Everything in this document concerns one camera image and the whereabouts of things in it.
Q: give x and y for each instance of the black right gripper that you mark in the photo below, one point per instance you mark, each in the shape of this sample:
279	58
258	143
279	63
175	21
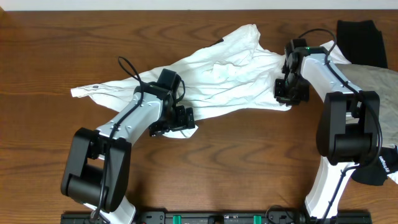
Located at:
290	90

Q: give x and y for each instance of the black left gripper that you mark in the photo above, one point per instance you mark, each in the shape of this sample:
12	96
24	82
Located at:
173	123

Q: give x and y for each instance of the white t-shirt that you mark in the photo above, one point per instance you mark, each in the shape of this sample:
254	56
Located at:
236	73

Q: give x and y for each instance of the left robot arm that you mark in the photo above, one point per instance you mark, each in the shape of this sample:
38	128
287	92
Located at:
97	168

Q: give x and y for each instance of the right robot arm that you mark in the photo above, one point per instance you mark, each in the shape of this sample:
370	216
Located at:
349	135

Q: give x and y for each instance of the black garment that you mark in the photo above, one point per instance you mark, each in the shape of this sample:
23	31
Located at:
361	43

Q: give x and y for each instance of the grey garment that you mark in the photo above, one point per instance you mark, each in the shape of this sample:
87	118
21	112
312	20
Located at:
384	82

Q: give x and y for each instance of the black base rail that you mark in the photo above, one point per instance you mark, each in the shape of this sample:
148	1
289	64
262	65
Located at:
273	215

